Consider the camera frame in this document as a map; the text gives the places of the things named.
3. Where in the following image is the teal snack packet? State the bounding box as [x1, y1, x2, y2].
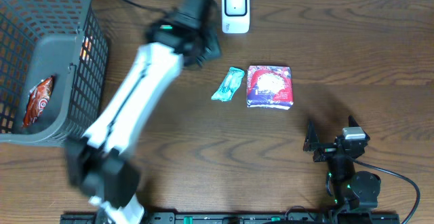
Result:
[211, 67, 245, 102]

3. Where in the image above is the red purple noodle packet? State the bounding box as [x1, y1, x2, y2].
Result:
[247, 65, 294, 110]

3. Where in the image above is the orange tissue pack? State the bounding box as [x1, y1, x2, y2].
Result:
[80, 36, 93, 62]

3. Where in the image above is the orange-brown snack bar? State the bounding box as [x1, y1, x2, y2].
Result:
[22, 76, 54, 128]

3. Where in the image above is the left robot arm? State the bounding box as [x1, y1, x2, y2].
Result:
[64, 21, 221, 223]

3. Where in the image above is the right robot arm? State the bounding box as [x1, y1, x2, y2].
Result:
[303, 115, 381, 223]

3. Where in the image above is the white barcode scanner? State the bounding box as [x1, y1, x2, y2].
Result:
[221, 0, 250, 34]

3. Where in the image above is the grey plastic mesh basket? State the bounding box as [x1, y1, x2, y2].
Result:
[1, 0, 109, 147]

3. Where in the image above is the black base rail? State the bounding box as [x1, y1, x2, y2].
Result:
[59, 212, 399, 224]

